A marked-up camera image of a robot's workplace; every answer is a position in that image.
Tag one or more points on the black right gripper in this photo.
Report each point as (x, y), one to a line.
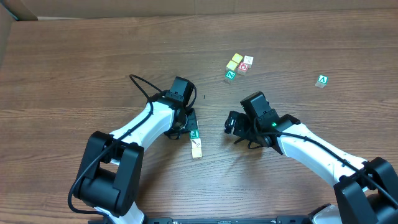
(237, 125)

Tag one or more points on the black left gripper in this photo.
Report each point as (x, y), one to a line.
(191, 123)

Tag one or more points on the green letter F block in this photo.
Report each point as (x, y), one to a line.
(194, 134)

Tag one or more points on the yellow letter G block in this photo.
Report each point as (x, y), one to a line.
(197, 153)

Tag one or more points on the green letter Z block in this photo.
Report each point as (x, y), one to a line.
(230, 76)

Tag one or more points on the red picture block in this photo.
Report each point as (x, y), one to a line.
(242, 68)

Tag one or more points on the yellow block lower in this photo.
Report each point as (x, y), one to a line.
(231, 66)

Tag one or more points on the white line-drawing block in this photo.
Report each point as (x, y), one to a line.
(248, 60)

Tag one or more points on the yellow block upper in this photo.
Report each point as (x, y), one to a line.
(237, 58)

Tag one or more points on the green letter A block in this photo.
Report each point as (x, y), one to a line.
(322, 81)

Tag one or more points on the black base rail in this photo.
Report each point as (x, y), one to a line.
(289, 219)

